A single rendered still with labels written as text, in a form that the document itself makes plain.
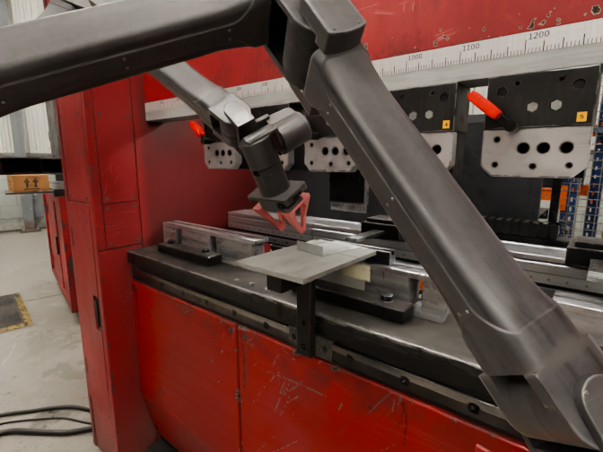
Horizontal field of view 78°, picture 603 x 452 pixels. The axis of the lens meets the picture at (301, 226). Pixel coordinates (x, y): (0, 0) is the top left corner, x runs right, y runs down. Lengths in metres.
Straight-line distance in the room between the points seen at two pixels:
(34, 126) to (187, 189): 6.32
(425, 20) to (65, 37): 0.61
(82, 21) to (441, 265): 0.37
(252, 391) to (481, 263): 0.86
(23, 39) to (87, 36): 0.05
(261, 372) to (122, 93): 1.03
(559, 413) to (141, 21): 0.44
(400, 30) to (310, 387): 0.78
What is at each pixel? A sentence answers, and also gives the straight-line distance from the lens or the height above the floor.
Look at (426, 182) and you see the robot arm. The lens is 0.32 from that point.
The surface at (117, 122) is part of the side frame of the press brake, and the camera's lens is 1.47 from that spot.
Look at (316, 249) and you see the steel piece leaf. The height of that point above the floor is 1.01.
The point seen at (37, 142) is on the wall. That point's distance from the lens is 7.79.
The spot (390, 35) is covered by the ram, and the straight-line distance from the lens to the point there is 0.83.
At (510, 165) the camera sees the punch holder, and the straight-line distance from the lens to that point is 0.72.
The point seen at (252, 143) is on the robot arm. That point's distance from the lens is 0.64.
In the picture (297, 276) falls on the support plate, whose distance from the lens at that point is 0.66.
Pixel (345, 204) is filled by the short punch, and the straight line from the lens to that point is 0.90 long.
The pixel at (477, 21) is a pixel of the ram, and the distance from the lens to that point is 0.77.
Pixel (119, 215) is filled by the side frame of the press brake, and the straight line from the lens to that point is 1.47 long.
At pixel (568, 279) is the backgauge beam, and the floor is 0.94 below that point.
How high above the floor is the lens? 1.21
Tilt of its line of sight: 10 degrees down
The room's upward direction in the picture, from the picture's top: straight up
